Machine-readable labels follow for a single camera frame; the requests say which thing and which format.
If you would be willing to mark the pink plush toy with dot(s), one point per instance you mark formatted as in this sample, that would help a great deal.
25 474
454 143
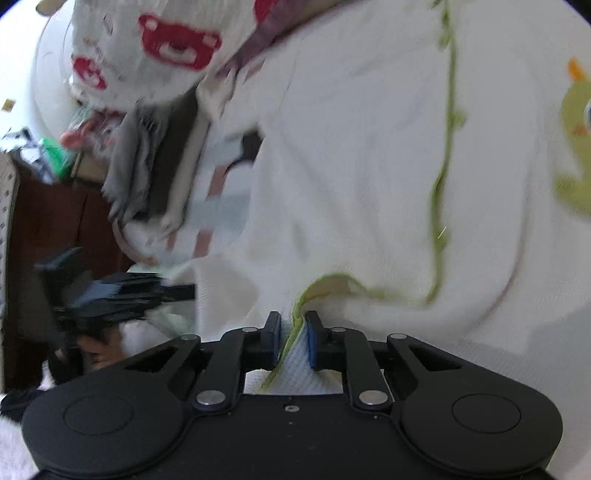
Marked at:
81 136

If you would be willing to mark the checked bedsheet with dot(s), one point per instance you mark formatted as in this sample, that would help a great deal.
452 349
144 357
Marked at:
217 207

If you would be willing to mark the dark wooden cabinet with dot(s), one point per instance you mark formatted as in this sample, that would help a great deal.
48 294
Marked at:
60 217

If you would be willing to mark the green plastic object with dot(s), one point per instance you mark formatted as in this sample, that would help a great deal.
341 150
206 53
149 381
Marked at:
55 154

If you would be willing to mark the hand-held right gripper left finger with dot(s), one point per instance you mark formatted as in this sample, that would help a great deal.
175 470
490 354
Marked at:
275 339

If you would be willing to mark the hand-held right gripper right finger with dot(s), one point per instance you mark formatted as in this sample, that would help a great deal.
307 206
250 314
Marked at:
314 341

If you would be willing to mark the dark board with white edge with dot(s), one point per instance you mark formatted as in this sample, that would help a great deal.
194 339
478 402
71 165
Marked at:
175 152

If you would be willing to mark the person's left hand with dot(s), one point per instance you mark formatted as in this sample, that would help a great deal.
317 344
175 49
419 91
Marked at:
99 350

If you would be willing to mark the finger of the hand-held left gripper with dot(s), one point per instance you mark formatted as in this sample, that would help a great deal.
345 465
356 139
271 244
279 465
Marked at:
134 293

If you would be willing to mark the white garment with green trim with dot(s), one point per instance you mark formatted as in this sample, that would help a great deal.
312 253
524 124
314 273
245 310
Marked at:
360 184

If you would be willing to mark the grey cloth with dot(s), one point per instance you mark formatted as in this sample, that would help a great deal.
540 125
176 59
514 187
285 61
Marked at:
127 170

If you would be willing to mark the white quilt red bears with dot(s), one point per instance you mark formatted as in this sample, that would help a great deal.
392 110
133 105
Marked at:
152 41

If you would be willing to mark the beige stuffed toy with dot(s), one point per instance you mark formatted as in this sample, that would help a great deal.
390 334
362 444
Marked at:
51 5

